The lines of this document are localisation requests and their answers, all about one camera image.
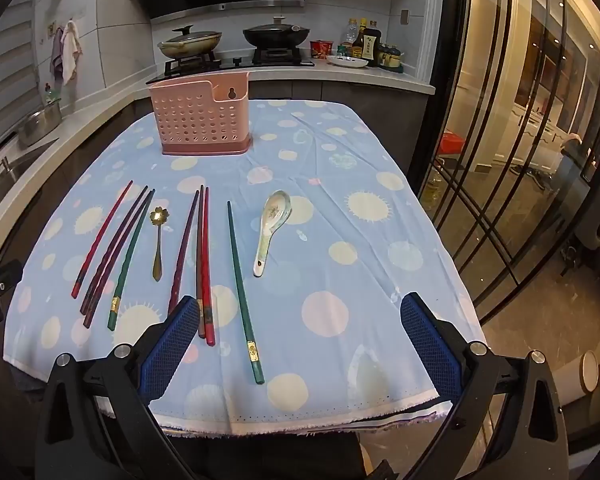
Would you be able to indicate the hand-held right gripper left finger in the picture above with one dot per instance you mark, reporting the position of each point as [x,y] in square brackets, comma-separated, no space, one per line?
[172,345]

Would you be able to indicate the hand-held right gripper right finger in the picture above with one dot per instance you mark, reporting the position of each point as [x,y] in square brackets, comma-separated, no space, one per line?
[430,345]

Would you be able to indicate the red chopstick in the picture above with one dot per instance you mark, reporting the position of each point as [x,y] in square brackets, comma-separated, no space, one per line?
[102,237]
[207,270]

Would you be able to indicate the green chopstick gold band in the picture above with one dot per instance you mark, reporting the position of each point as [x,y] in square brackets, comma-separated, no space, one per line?
[131,265]
[242,285]

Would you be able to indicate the dark maroon chopstick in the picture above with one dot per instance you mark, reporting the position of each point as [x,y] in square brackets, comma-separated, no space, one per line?
[184,255]
[114,250]

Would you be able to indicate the row of coloured chopsticks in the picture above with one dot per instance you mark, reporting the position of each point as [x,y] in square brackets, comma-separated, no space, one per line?
[119,260]

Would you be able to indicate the gold flower spoon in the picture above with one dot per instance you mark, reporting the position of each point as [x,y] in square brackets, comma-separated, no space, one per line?
[156,216]

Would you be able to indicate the white ceramic soup spoon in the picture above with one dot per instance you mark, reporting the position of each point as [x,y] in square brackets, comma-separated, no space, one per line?
[275,212]

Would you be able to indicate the pink perforated utensil holder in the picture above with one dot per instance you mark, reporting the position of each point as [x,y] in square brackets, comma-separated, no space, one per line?
[200,115]

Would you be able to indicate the white round disc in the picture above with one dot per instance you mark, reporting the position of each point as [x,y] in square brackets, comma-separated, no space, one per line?
[589,371]

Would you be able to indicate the steel pot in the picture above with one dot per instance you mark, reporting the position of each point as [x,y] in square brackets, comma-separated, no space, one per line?
[37,122]

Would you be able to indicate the blue dotted tablecloth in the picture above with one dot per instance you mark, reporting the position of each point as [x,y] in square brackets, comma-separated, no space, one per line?
[330,185]

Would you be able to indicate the window blind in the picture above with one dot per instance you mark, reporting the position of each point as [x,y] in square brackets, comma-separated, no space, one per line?
[5,85]

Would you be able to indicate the purple hanging cloth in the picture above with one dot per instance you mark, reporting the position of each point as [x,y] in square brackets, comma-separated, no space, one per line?
[56,55]

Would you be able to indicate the glass sliding door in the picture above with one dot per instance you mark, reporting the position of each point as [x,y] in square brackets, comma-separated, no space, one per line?
[505,110]

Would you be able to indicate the white hanging towel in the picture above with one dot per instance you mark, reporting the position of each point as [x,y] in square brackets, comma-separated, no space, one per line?
[70,52]

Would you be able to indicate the black gas stove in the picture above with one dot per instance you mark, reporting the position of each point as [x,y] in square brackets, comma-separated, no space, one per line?
[240,63]

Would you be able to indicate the dark small jars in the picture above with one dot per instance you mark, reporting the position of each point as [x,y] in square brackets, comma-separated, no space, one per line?
[391,57]

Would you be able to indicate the white plate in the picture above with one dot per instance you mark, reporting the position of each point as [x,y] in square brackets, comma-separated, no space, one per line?
[347,61]

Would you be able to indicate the beige wok with lid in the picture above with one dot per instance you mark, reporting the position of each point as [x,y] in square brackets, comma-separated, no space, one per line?
[190,42]

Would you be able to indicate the dark soy sauce bottle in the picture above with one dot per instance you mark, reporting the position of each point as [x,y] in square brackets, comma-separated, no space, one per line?
[373,45]

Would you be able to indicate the yellow capped sauce bottle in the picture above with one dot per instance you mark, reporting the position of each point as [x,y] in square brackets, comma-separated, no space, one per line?
[361,40]

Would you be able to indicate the red instant noodle cup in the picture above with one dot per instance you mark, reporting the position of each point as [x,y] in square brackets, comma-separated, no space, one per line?
[321,50]

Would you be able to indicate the clear plastic bottle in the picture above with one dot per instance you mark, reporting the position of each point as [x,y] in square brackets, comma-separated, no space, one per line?
[349,35]

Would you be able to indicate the black wok with lid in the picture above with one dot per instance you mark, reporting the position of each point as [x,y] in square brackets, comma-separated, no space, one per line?
[275,35]

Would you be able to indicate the wall socket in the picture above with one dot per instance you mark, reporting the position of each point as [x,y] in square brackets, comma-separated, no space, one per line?
[405,17]

